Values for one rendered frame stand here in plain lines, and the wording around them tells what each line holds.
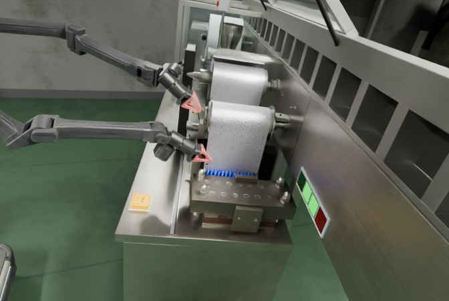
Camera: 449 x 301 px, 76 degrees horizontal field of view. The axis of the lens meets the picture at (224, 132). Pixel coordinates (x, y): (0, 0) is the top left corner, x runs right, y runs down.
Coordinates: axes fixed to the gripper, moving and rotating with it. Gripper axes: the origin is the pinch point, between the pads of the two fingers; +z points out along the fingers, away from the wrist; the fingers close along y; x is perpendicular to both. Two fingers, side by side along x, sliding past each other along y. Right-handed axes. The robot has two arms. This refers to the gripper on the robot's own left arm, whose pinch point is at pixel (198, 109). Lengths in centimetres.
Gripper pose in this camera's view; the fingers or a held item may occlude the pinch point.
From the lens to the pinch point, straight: 117.6
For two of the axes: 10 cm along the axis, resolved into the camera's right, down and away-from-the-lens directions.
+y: 0.3, 4.2, -9.1
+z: 6.9, 6.5, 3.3
